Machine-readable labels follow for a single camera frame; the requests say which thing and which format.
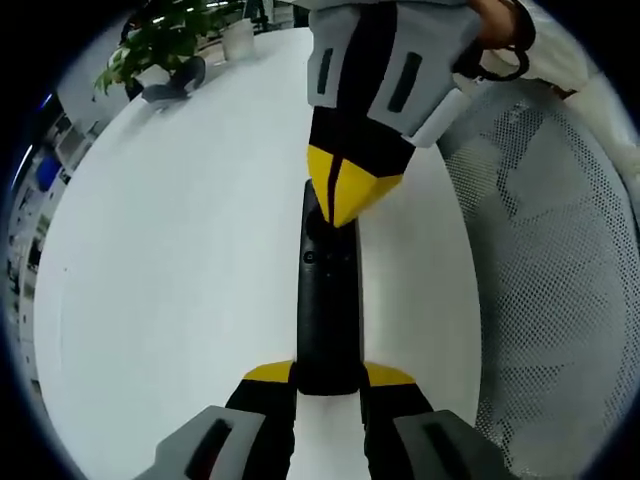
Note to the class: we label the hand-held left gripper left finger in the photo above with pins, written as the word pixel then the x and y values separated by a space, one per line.
pixel 250 430

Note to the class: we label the blue barrel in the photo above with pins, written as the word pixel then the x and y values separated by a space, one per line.
pixel 46 172

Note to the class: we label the white cup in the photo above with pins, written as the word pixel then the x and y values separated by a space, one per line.
pixel 238 42

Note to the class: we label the green potted plant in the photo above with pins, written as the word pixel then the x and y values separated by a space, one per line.
pixel 160 35

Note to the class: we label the white mesh chair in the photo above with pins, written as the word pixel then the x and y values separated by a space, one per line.
pixel 560 280

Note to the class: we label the black remote control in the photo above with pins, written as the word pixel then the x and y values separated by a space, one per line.
pixel 330 310

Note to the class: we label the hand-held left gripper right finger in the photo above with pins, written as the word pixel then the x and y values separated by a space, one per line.
pixel 400 430

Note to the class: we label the person's right hand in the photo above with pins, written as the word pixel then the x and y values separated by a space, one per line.
pixel 500 25

